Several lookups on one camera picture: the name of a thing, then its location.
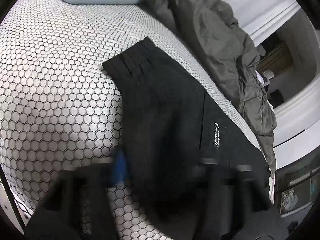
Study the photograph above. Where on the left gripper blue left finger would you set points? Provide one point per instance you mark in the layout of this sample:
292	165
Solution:
119	168

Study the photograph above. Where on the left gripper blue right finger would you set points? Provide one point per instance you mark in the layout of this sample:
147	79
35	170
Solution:
202	167

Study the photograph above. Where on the black pants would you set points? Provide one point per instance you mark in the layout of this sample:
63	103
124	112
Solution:
168	119

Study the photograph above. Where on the white honeycomb mattress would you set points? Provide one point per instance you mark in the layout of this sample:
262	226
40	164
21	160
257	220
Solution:
59	108

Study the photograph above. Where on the dark shelving unit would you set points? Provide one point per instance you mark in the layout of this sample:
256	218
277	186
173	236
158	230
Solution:
297	194

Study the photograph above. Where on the grey crumpled duvet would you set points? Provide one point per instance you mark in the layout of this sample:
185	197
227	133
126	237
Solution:
228	54

